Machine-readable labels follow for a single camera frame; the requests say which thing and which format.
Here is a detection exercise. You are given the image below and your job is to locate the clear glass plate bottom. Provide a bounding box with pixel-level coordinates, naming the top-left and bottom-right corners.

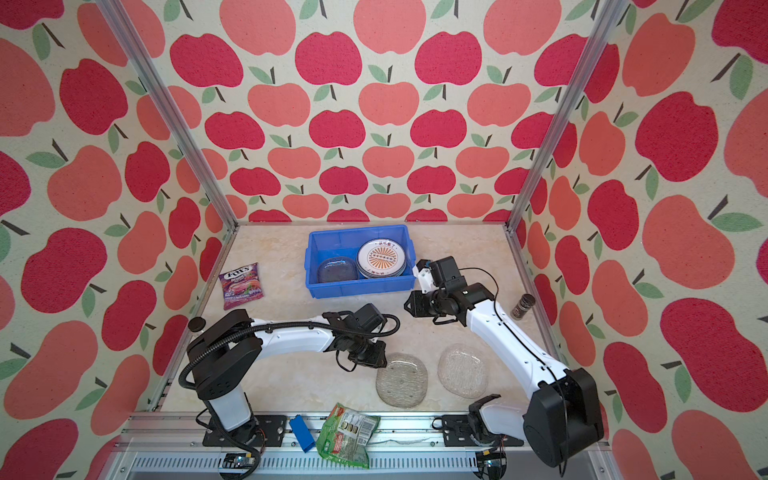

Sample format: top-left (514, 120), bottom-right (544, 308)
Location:
top-left (376, 353), bottom-right (428, 409)

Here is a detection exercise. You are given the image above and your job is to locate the blue plastic bin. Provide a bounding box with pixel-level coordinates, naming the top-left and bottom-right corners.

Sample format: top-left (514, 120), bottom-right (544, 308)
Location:
top-left (304, 225), bottom-right (417, 299)

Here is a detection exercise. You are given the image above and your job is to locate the blue rectangular block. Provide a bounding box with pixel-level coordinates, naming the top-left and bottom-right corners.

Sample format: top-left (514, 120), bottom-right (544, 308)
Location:
top-left (289, 414), bottom-right (316, 453)

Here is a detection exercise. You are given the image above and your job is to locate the orange sunburst plate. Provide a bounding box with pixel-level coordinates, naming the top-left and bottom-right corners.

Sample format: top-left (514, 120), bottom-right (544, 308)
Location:
top-left (356, 238), bottom-right (406, 279)

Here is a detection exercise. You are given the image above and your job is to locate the clear glass plate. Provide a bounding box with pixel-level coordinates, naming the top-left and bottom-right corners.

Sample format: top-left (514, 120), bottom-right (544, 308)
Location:
top-left (317, 256), bottom-right (359, 283)
top-left (437, 343), bottom-right (489, 399)
top-left (376, 353), bottom-right (428, 409)

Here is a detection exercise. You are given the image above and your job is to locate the small jar black lid left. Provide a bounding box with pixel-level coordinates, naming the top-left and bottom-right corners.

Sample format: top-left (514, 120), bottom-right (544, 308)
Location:
top-left (187, 316), bottom-right (206, 333)

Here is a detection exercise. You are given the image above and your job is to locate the aluminium front frame rail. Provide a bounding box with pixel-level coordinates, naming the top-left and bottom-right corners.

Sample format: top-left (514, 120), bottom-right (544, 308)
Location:
top-left (88, 412), bottom-right (620, 479)

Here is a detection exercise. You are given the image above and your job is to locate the small jar right side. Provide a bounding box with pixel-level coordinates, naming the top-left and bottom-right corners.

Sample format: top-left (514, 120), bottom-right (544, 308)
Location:
top-left (510, 293), bottom-right (536, 320)

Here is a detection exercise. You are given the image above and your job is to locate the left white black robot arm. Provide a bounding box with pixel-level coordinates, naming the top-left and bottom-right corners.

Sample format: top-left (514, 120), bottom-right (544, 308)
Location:
top-left (178, 303), bottom-right (401, 450)

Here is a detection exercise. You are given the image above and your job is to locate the aluminium right corner post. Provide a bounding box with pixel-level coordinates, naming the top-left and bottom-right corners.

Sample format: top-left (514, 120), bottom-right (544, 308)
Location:
top-left (504, 0), bottom-right (630, 236)

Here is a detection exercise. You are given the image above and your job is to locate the Fox's berries candy bag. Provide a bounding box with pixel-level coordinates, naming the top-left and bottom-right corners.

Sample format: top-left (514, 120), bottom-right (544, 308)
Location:
top-left (219, 263), bottom-right (264, 310)

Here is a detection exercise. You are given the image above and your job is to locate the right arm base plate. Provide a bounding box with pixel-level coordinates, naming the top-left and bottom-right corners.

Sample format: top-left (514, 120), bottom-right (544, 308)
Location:
top-left (431, 414), bottom-right (525, 448)

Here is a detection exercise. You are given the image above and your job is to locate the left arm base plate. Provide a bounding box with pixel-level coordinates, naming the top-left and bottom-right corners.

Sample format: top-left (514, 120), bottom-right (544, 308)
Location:
top-left (202, 415), bottom-right (287, 448)

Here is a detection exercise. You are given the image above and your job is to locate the aluminium left corner post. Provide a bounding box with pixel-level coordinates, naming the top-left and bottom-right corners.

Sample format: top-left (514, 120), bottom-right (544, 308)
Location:
top-left (96, 1), bottom-right (239, 234)

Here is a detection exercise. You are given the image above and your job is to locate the green snack packet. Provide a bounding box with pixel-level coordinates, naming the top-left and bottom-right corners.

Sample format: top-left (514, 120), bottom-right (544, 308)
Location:
top-left (316, 403), bottom-right (381, 469)

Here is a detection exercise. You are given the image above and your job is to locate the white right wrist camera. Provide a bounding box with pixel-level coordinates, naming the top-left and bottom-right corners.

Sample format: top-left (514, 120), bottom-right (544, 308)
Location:
top-left (412, 259), bottom-right (438, 294)

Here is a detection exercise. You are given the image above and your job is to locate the aluminium corner post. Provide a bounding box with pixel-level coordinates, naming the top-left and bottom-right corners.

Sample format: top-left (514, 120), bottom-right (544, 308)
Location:
top-left (504, 0), bottom-right (630, 236)
top-left (96, 1), bottom-right (239, 234)

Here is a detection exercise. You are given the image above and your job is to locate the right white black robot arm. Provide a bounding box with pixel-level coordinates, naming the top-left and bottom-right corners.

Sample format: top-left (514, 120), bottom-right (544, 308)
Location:
top-left (404, 284), bottom-right (604, 467)

